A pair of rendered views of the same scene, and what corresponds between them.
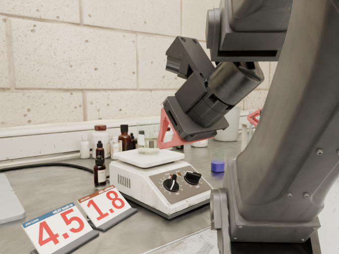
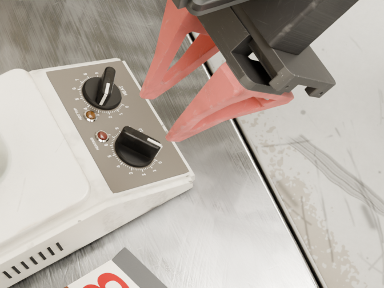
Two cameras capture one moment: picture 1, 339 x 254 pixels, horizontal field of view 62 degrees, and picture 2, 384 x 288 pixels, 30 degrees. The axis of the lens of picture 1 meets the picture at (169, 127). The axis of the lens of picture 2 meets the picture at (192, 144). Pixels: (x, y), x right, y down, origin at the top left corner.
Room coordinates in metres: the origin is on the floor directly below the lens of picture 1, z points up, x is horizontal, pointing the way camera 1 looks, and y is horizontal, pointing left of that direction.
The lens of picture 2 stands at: (0.41, 0.20, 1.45)
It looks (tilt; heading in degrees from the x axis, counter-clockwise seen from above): 66 degrees down; 286
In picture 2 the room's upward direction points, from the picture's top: 3 degrees counter-clockwise
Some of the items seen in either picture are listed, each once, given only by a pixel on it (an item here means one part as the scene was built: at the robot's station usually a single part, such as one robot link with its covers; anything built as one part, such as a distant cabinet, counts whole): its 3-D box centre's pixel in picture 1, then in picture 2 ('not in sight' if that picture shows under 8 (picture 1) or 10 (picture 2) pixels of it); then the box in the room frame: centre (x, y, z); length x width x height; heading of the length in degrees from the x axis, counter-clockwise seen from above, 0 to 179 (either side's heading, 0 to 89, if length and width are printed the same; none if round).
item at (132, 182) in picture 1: (156, 177); (30, 171); (0.59, 0.03, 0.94); 0.22 x 0.13 x 0.08; 43
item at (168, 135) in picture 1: (166, 138); not in sight; (1.05, 0.01, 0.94); 0.05 x 0.05 x 0.09
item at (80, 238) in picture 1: (62, 229); not in sight; (0.40, 0.16, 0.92); 0.09 x 0.06 x 0.04; 149
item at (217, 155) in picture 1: (217, 160); not in sight; (0.77, -0.14, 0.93); 0.04 x 0.04 x 0.06
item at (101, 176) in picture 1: (99, 169); not in sight; (0.67, 0.17, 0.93); 0.03 x 0.03 x 0.07
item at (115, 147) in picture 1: (115, 147); not in sight; (0.90, 0.18, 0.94); 0.03 x 0.03 x 0.07
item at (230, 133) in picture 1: (223, 123); not in sight; (1.27, -0.25, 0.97); 0.18 x 0.13 x 0.15; 31
